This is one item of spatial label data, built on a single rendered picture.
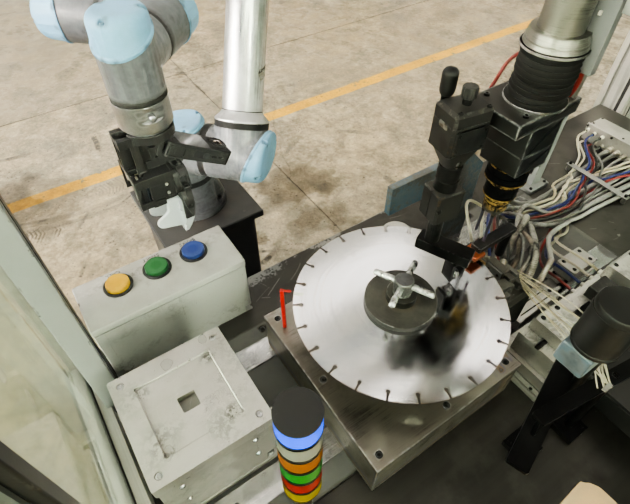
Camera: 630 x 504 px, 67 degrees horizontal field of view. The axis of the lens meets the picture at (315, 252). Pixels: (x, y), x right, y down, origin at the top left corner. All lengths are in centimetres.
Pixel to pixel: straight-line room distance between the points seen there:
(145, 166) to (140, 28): 19
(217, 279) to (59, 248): 156
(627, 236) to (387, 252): 68
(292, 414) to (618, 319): 36
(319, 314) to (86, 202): 195
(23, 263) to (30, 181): 220
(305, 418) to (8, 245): 37
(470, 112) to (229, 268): 49
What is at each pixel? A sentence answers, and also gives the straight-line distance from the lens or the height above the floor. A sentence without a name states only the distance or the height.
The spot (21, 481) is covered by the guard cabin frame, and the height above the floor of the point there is 124.
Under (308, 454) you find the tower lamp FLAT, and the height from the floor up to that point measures 111.
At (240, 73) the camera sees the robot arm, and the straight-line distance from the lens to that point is 103.
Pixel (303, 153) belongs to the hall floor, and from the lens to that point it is 262.
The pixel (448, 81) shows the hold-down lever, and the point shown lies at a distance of 62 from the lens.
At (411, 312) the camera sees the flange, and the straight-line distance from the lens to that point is 73.
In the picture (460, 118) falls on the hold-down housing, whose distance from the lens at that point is 58.
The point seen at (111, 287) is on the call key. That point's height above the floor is 91.
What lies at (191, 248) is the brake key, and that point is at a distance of 90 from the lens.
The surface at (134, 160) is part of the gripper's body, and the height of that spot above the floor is 114.
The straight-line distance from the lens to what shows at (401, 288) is 71.
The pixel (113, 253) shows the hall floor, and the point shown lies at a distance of 226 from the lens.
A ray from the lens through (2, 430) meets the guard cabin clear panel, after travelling 42.
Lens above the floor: 155
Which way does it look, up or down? 48 degrees down
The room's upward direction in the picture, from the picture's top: straight up
